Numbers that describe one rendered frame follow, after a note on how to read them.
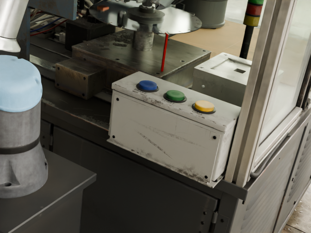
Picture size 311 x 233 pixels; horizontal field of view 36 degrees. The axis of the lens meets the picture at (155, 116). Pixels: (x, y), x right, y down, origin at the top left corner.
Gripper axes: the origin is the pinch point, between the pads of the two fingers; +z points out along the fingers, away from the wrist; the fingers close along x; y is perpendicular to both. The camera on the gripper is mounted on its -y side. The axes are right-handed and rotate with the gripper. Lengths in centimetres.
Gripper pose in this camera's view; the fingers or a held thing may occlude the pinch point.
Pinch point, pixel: (160, 6)
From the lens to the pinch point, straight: 139.9
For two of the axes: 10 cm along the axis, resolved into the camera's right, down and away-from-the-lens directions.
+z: -5.9, 6.0, 5.4
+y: -6.3, 0.6, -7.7
